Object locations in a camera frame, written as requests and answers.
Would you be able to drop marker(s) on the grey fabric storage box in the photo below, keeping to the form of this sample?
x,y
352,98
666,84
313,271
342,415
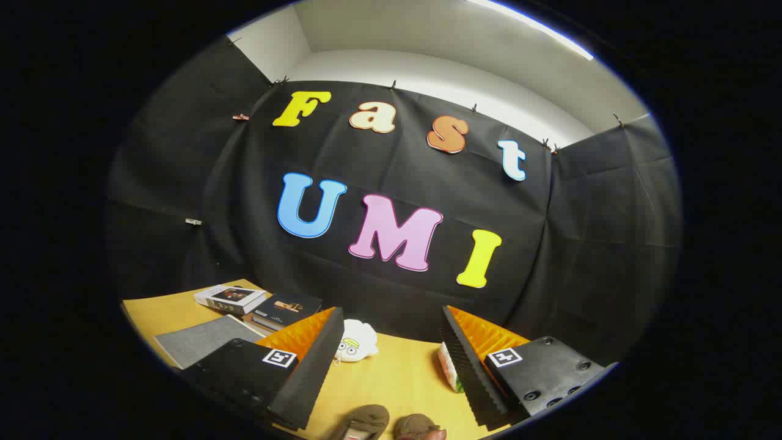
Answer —
x,y
204,339

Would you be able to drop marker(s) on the white boxed book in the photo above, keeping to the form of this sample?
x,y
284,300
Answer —
x,y
229,298

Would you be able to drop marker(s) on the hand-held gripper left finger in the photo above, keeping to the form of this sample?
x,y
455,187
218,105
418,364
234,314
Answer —
x,y
311,379

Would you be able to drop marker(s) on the watermelon slice toy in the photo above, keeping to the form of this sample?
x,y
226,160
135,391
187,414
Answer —
x,y
449,366

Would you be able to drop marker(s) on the black hardcover book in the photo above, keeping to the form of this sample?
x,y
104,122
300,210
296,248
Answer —
x,y
287,305

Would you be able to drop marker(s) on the stacked hardcover book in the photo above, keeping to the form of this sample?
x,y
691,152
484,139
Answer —
x,y
263,324

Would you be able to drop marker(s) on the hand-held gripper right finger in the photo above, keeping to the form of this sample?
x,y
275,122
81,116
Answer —
x,y
473,379

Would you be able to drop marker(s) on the white plush toy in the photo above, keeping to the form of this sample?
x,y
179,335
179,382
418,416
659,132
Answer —
x,y
360,342

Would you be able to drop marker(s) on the brown suede shoe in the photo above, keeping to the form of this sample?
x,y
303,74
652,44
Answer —
x,y
366,418
415,425

